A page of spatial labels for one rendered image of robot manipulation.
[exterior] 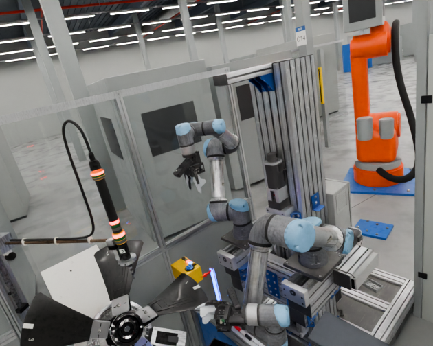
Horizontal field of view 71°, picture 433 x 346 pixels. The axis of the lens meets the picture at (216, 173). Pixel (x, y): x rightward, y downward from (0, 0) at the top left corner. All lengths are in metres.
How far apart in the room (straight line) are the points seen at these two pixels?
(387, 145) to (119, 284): 4.02
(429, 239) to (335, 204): 0.80
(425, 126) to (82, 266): 2.05
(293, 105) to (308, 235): 0.71
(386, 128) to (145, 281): 3.60
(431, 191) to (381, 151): 2.45
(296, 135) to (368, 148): 3.18
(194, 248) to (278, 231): 1.26
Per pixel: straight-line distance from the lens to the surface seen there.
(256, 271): 1.27
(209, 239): 2.40
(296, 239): 1.13
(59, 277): 1.63
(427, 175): 2.34
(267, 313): 1.22
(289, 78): 1.59
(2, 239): 1.60
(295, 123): 1.62
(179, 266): 1.79
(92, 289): 1.62
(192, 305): 1.40
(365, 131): 4.63
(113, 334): 1.31
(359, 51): 4.71
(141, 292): 2.23
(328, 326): 1.12
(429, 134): 2.25
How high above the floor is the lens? 2.06
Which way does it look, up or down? 19 degrees down
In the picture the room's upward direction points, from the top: 12 degrees counter-clockwise
